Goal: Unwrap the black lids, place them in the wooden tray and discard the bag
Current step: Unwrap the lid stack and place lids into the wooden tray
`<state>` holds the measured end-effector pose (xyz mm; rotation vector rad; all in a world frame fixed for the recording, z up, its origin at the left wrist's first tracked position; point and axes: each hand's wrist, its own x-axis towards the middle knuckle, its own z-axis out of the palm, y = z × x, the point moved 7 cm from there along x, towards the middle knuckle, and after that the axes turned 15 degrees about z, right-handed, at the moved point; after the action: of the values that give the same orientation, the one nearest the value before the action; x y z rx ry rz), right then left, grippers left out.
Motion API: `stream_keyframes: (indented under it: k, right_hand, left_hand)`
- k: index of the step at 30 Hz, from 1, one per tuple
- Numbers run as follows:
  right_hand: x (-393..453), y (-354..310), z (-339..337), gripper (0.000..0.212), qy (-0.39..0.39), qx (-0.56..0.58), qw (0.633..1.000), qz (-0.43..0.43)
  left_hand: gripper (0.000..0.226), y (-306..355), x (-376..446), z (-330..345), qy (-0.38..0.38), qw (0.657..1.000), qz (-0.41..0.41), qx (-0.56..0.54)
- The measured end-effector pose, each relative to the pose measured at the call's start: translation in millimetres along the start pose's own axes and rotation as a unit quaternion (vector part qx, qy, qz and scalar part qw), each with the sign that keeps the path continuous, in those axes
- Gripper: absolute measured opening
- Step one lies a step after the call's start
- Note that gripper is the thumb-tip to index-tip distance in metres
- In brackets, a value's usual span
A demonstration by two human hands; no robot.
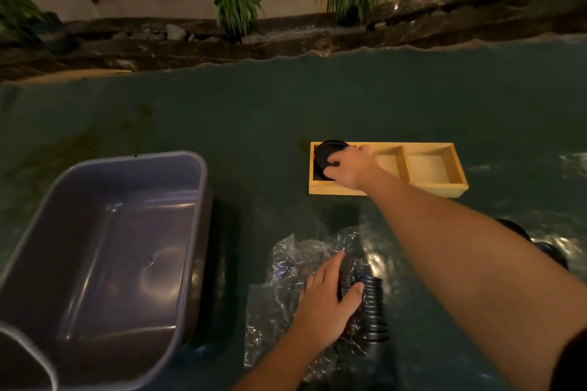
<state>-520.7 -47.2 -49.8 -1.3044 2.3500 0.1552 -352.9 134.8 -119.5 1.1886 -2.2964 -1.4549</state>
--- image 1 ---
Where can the wooden three-compartment tray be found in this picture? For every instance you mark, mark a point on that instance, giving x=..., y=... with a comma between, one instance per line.
x=412, y=190

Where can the person's left hand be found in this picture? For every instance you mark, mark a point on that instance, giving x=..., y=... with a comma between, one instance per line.
x=321, y=308

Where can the dark green table cover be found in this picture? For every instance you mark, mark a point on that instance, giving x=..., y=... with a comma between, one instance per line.
x=229, y=106

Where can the clear plastic bag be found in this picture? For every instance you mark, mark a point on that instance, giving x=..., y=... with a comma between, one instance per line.
x=275, y=313

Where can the grey-purple plastic bin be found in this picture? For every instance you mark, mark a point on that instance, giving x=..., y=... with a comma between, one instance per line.
x=114, y=244

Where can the person's right forearm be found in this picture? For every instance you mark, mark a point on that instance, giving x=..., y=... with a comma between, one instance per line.
x=458, y=258

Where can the large-leaf dark green plant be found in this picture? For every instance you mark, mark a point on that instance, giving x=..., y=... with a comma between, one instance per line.
x=18, y=10

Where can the black round lid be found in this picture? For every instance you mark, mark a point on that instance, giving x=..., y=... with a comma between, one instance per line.
x=516, y=229
x=552, y=255

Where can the person's black sleeve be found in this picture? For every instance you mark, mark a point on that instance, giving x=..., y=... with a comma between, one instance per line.
x=573, y=368

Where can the dark stone planter bed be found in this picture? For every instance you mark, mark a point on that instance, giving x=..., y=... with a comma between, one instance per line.
x=412, y=24

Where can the person's right hand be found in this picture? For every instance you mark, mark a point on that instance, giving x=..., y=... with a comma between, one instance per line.
x=353, y=168

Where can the small grey stone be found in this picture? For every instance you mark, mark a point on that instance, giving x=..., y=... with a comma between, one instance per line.
x=176, y=32

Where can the black lids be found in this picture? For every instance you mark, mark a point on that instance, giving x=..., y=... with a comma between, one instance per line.
x=323, y=157
x=373, y=308

